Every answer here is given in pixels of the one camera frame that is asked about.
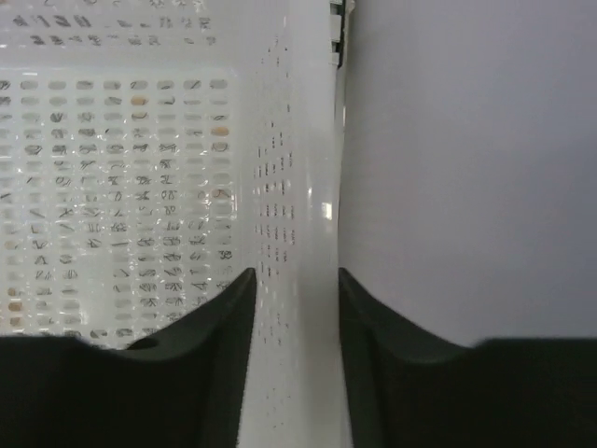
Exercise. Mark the white plastic basket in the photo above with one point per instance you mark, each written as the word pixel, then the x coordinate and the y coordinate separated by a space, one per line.
pixel 152 151

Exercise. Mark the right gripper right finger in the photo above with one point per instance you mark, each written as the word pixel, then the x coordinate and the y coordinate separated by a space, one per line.
pixel 406 387

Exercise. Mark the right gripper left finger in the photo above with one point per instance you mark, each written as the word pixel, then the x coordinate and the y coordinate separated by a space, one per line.
pixel 181 386

